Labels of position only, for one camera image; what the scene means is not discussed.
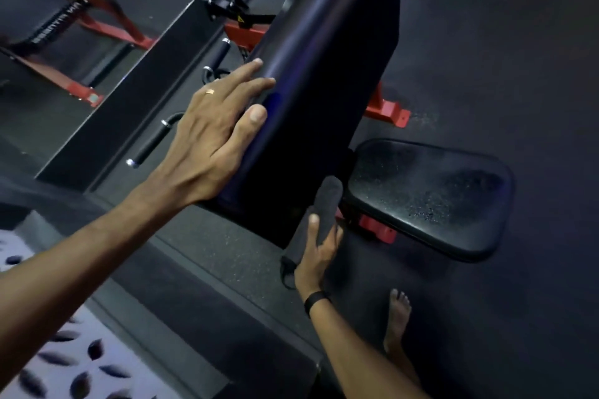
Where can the person's right hand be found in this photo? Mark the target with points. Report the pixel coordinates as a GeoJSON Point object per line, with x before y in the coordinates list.
{"type": "Point", "coordinates": [312, 267]}

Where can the person's left hand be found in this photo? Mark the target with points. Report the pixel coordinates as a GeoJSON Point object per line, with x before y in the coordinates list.
{"type": "Point", "coordinates": [206, 141]}

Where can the person's left thumb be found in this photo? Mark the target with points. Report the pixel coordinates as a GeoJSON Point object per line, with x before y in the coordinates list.
{"type": "Point", "coordinates": [245, 132]}

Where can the person's left middle finger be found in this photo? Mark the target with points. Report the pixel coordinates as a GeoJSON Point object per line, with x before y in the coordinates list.
{"type": "Point", "coordinates": [234, 73]}

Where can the person's right thumb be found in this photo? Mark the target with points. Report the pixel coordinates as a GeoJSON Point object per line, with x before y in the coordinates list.
{"type": "Point", "coordinates": [313, 231]}

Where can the dark grey cloth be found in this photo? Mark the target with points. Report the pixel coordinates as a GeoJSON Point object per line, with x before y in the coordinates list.
{"type": "Point", "coordinates": [323, 207]}

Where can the black padded backrest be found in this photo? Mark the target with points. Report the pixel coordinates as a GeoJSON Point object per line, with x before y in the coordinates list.
{"type": "Point", "coordinates": [323, 66]}

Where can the person's right forearm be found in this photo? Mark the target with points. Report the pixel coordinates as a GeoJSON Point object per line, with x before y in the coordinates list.
{"type": "Point", "coordinates": [355, 356]}

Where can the person's left forearm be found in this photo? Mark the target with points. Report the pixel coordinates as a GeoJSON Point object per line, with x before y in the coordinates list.
{"type": "Point", "coordinates": [79, 263]}

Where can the black wristband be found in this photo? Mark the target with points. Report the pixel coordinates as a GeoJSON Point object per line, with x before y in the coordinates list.
{"type": "Point", "coordinates": [316, 301]}

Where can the person's bare foot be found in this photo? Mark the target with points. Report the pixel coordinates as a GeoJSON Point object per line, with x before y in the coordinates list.
{"type": "Point", "coordinates": [397, 317]}

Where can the black padded seat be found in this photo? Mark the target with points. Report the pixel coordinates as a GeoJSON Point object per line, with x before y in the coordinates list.
{"type": "Point", "coordinates": [430, 197]}

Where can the white leaf-print garment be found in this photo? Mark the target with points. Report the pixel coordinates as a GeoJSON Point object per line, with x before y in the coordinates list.
{"type": "Point", "coordinates": [93, 377]}

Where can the black peg bracket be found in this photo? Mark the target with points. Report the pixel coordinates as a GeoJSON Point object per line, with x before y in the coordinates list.
{"type": "Point", "coordinates": [229, 6]}

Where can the red machine frame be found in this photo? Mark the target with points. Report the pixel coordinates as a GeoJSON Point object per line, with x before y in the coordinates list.
{"type": "Point", "coordinates": [388, 111]}

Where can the wall mirror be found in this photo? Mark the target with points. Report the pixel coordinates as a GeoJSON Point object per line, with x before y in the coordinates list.
{"type": "Point", "coordinates": [56, 38]}

